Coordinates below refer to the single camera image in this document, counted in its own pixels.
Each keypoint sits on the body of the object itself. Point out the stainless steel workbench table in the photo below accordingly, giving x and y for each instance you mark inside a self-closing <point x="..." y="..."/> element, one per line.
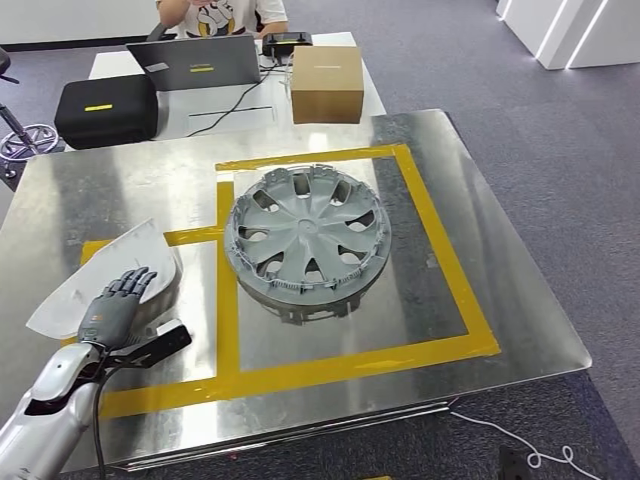
<point x="525" y="278"/>

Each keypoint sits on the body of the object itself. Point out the grey plastic wheel hubcap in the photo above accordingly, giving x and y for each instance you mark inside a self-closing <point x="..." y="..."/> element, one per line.
<point x="305" y="225"/>

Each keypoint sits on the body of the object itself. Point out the white desk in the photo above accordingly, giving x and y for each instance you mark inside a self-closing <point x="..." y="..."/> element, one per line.
<point x="175" y="106"/>

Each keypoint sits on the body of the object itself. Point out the grey laptop yellow sticker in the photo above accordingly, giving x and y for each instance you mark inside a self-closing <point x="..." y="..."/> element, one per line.
<point x="200" y="63"/>

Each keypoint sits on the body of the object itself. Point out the brown cardboard box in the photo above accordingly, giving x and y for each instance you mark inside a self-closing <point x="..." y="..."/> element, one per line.
<point x="327" y="86"/>

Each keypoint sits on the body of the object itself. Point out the person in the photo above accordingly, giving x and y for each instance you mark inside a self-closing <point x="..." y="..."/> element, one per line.
<point x="220" y="16"/>

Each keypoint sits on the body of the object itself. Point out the black hard carrying case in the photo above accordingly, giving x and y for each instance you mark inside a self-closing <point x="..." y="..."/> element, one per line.
<point x="105" y="112"/>

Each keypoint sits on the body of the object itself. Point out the white curved plastic part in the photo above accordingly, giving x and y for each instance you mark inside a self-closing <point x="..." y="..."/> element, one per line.
<point x="130" y="255"/>

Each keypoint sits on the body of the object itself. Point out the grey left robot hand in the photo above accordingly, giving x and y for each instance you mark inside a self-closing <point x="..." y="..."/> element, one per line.
<point x="107" y="318"/>

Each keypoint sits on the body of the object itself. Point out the white lit plinth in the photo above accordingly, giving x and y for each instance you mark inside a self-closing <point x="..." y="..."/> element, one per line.
<point x="600" y="33"/>

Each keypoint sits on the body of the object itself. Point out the black stool chrome base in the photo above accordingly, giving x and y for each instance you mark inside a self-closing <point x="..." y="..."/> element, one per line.
<point x="30" y="139"/>

